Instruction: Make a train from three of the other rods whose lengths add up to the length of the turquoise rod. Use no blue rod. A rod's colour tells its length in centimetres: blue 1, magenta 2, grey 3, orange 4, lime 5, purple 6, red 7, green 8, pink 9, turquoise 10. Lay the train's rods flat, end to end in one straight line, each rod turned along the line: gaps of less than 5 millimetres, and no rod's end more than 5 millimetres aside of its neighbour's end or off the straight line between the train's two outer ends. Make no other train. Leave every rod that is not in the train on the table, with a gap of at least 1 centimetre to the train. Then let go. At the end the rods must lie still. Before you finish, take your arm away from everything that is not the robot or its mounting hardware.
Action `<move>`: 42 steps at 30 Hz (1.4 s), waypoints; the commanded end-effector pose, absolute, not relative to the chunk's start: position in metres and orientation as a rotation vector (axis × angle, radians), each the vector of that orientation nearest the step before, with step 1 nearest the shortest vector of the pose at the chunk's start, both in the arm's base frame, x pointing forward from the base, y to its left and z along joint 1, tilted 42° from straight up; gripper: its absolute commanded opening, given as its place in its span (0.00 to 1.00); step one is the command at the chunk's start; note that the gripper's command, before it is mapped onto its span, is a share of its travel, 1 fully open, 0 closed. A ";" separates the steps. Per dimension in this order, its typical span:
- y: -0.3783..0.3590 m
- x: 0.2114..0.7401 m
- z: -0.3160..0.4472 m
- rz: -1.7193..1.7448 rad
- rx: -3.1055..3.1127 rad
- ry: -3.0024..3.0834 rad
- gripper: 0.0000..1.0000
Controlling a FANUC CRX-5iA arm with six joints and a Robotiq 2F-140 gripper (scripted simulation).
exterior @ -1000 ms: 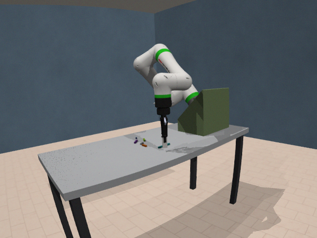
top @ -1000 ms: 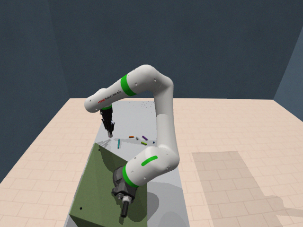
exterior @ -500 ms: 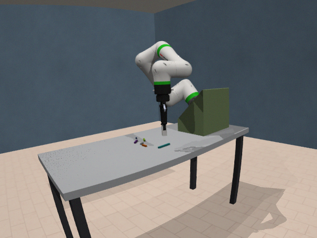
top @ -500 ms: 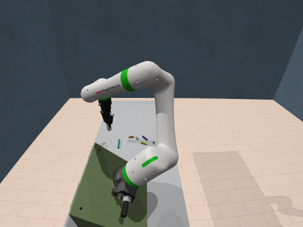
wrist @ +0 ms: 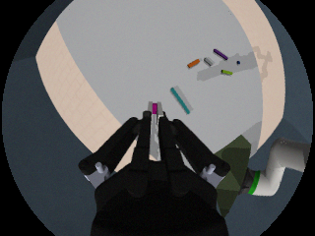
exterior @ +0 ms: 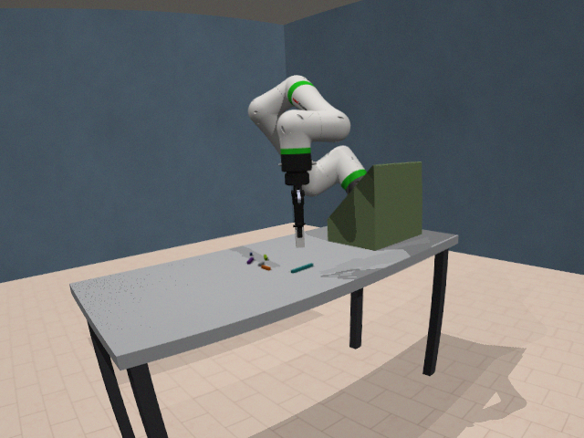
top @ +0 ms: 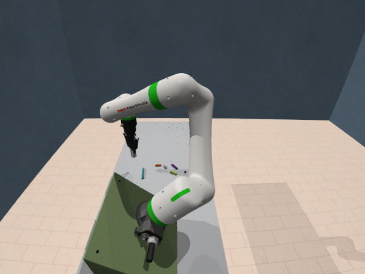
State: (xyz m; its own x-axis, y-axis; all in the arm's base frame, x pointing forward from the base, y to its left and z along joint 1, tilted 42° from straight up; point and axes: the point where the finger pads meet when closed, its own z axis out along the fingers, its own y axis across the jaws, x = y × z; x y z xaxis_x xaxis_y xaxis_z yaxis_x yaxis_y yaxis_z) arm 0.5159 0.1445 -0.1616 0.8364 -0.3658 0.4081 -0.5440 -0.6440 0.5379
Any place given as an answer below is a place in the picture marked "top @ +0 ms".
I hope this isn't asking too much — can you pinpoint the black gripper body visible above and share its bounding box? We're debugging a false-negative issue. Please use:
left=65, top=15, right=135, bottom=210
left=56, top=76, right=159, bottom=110
left=123, top=126, right=136, bottom=140

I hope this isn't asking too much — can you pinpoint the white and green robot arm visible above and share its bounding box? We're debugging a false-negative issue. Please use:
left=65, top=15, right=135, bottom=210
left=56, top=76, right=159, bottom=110
left=100, top=73, right=215, bottom=263

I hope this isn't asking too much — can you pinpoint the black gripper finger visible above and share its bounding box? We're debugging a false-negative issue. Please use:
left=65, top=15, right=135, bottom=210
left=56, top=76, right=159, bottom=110
left=129, top=135, right=139, bottom=158
left=123, top=133, right=132, bottom=157

